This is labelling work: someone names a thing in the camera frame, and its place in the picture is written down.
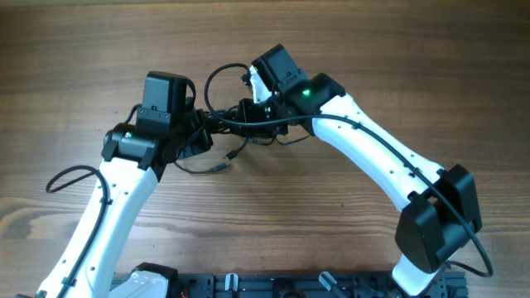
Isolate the camera black cable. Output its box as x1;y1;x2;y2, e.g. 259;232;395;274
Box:
204;62;494;278
45;165;113;298

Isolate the black USB cable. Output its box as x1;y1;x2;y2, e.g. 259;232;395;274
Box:
172;159;231;175

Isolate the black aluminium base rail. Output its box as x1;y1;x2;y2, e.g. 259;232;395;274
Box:
111;271;469;298

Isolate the black HDMI cable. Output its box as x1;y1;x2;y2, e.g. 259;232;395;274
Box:
200;105;277;162

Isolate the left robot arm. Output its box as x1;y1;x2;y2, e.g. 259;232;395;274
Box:
36;71;202;297

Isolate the right camera black cable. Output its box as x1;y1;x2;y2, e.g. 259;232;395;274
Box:
204;62;494;278

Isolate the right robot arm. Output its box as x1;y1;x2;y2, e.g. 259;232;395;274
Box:
243;44;482;296

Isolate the left camera black cable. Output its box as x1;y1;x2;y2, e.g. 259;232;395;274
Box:
45;165;113;298

